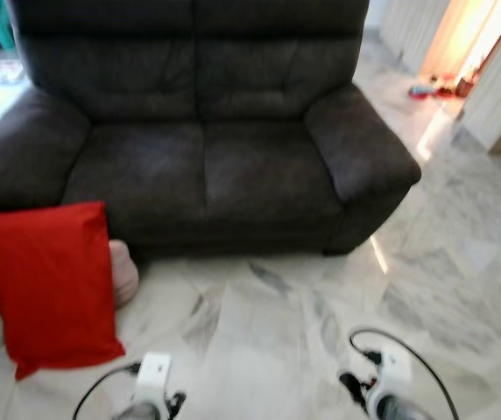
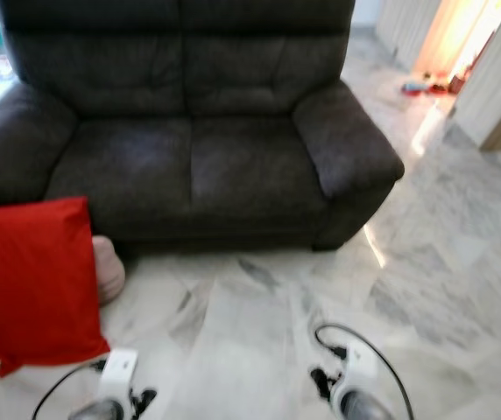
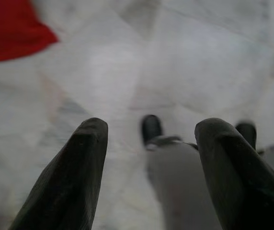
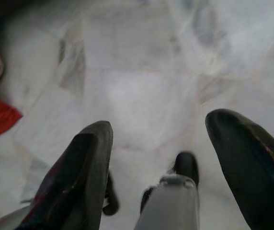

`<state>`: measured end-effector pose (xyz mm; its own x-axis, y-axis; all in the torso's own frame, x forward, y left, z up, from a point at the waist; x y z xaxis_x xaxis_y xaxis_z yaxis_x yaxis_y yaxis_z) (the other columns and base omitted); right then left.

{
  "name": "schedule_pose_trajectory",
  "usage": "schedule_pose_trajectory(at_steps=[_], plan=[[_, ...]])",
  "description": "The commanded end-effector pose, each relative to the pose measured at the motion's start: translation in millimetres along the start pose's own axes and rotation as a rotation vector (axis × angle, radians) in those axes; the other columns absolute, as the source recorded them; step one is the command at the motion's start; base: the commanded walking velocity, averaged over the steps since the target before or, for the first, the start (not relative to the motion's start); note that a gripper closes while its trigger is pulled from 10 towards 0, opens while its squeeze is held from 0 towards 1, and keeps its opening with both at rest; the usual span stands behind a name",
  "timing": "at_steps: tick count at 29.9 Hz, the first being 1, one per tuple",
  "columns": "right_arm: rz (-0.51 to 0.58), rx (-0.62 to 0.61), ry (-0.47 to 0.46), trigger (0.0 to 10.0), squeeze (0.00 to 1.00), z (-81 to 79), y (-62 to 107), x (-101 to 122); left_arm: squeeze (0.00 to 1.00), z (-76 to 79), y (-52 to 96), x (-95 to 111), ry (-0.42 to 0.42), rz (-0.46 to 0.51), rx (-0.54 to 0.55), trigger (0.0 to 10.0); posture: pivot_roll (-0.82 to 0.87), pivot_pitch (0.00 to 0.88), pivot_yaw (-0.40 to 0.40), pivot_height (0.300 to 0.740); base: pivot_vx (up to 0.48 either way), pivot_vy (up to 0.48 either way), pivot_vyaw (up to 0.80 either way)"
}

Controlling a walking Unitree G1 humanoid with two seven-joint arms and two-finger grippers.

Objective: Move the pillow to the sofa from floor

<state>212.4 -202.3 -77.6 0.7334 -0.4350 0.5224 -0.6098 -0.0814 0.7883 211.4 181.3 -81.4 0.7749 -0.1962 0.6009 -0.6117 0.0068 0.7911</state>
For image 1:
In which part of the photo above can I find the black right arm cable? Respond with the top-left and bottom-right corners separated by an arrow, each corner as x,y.
348,327 -> 460,420

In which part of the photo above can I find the red pillow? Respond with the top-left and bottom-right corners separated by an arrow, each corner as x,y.
0,201 -> 127,381

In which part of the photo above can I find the white slatted cabinet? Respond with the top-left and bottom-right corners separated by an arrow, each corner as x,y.
378,0 -> 450,75

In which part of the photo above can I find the light wood cabinet panel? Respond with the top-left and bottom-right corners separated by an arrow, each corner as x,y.
459,0 -> 501,157

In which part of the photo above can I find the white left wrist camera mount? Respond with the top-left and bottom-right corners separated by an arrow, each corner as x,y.
133,352 -> 173,408

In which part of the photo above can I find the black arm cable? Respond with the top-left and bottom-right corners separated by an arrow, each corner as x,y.
348,327 -> 460,420
72,362 -> 143,420

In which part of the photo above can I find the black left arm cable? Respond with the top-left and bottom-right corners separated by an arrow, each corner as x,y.
72,362 -> 143,420

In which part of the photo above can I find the blue and red bowl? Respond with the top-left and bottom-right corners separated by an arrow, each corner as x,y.
408,83 -> 435,99

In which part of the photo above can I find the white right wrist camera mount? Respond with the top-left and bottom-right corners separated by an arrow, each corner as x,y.
366,343 -> 414,417

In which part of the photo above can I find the dark grey fabric sofa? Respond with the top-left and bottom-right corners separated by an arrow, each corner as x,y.
0,0 -> 422,259

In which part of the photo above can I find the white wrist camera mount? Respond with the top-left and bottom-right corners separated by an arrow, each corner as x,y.
133,352 -> 173,408
366,343 -> 414,417

